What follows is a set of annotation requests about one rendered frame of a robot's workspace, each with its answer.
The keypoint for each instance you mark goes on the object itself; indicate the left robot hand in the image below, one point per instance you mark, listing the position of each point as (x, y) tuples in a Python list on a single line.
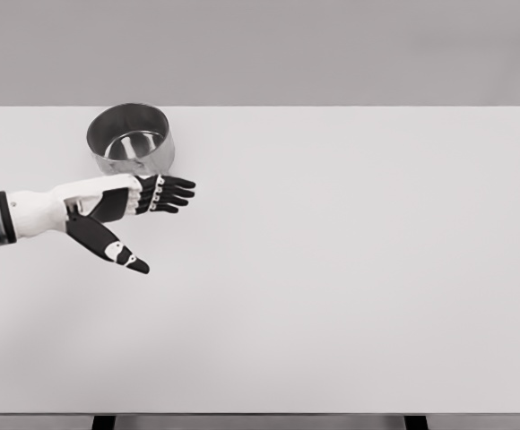
[(85, 190)]

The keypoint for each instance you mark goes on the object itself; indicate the silver metal pot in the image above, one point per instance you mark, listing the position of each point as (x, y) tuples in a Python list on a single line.
[(130, 139)]

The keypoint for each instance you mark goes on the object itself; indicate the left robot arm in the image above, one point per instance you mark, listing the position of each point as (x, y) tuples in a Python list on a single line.
[(22, 214)]

